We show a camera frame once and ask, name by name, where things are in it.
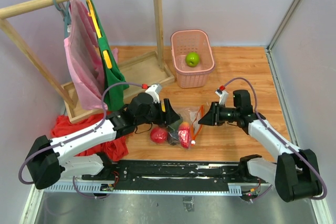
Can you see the pink hanging garment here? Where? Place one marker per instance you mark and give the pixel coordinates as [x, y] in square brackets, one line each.
[84, 63]

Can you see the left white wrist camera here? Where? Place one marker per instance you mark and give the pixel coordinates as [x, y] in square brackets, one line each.
[154, 91]

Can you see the green hanging garment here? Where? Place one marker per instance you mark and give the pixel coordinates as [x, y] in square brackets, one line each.
[114, 97]

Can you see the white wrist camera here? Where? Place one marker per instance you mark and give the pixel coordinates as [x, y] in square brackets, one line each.
[154, 91]
[223, 95]

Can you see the crumpled red cloth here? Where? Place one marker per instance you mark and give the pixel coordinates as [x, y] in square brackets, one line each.
[115, 150]

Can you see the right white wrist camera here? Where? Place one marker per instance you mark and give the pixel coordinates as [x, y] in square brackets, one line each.
[223, 95]

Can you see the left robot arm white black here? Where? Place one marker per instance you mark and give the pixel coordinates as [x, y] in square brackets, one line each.
[49, 160]

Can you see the clear zip top bag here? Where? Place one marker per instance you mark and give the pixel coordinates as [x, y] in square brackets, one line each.
[190, 117]

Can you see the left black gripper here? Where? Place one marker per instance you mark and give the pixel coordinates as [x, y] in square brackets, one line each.
[167, 117]

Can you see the light green fake apple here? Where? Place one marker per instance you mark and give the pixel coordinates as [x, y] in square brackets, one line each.
[192, 59]

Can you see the teal clothes hanger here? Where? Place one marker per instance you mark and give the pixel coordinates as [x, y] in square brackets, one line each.
[66, 16]

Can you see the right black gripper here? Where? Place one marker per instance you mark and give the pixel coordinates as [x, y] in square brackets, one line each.
[212, 117]

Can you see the pink plastic basket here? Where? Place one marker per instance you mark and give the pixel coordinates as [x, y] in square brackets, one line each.
[184, 42]

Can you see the yellow clothes hanger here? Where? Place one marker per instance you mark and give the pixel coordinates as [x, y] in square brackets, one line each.
[98, 32]

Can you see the red fake tomato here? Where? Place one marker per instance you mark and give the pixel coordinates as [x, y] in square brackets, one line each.
[158, 135]

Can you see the dark green fake vegetable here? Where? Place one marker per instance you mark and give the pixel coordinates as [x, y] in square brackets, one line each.
[174, 126]

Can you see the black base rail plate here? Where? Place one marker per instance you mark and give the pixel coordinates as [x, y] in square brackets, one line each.
[172, 175]

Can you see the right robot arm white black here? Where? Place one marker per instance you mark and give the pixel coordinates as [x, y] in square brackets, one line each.
[295, 174]

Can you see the red fake pepper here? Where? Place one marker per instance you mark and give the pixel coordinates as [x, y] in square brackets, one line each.
[184, 138]

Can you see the wooden clothes rack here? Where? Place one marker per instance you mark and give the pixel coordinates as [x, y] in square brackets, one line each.
[148, 68]

